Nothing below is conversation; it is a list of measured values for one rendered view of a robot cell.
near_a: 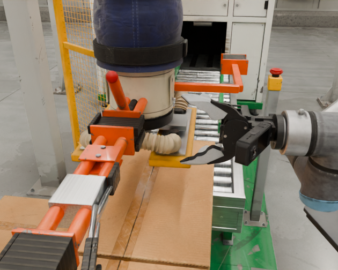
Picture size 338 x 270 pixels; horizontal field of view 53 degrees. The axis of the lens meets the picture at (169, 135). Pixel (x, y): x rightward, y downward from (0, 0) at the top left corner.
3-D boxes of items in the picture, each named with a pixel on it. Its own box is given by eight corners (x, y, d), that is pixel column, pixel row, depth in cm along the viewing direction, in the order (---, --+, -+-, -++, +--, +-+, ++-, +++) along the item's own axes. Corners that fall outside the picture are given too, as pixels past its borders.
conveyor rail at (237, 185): (227, 81, 366) (228, 64, 358) (232, 81, 366) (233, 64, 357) (230, 227, 163) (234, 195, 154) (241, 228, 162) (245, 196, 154)
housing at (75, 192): (68, 196, 53) (65, 172, 51) (111, 200, 52) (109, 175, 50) (50, 227, 46) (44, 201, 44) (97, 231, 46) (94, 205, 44)
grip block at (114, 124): (101, 134, 73) (98, 109, 70) (146, 136, 72) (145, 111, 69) (88, 153, 65) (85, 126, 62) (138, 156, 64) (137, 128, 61)
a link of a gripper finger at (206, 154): (189, 160, 76) (224, 141, 73) (187, 175, 71) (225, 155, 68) (181, 150, 75) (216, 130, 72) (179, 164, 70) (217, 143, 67)
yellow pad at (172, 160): (166, 111, 110) (166, 97, 107) (196, 112, 109) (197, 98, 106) (148, 166, 80) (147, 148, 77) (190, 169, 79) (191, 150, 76)
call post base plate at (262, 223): (242, 210, 236) (242, 207, 234) (264, 212, 234) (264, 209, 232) (243, 225, 222) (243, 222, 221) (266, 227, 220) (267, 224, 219)
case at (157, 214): (119, 213, 151) (113, 134, 133) (209, 222, 146) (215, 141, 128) (64, 348, 98) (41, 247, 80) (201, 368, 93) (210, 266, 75)
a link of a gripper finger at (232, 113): (200, 110, 66) (234, 135, 67) (199, 113, 64) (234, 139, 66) (215, 92, 64) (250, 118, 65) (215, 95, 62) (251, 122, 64)
